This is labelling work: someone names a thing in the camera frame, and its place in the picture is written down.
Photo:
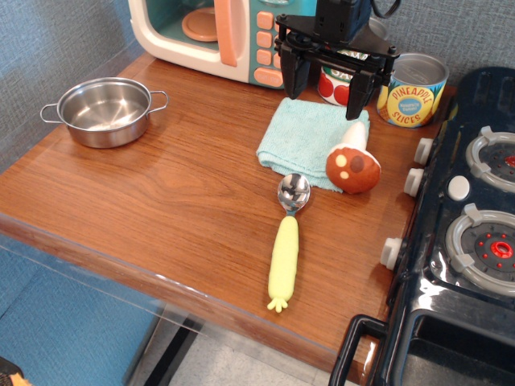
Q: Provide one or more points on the light blue rag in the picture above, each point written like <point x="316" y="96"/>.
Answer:
<point x="299" y="139"/>

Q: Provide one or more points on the tomato sauce can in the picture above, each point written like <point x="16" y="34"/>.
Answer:
<point x="334" y="85"/>

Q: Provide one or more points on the toy microwave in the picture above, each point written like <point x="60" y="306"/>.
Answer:
<point x="226" y="38"/>

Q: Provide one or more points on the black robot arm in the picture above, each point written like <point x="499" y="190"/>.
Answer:
<point x="337" y="36"/>

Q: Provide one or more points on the small steel pot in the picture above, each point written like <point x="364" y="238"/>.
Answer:
<point x="107" y="112"/>

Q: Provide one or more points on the black toy stove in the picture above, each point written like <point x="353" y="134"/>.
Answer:
<point x="451" y="301"/>

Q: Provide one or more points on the pineapple slices can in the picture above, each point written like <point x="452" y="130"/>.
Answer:
<point x="414" y="91"/>

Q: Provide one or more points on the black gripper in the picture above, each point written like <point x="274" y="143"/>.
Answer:
<point x="337" y="35"/>

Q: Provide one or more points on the orange object at corner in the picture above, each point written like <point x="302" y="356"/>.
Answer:
<point x="11" y="374"/>

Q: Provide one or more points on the brown plush mushroom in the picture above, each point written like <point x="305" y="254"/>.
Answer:
<point x="349" y="166"/>

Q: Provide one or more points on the spoon with yellow handle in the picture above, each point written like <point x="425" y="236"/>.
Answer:
<point x="293" y="194"/>

